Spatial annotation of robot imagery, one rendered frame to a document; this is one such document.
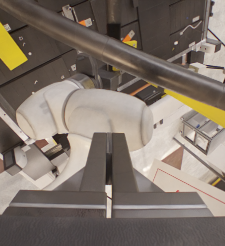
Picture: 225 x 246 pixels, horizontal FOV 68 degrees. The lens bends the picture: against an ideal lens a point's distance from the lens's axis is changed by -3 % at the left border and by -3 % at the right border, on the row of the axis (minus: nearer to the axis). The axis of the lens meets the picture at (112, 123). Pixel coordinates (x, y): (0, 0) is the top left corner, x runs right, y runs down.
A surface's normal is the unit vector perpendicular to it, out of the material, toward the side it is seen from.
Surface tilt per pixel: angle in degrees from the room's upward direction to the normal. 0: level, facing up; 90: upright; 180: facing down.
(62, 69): 0
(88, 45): 48
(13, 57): 0
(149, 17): 0
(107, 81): 60
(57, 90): 90
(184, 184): 90
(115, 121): 65
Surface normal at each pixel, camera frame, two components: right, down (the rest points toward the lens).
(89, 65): -0.49, 0.54
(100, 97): -0.23, -0.63
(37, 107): 0.14, -0.36
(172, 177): -0.68, -0.23
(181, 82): -0.16, 0.29
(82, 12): 0.50, 0.54
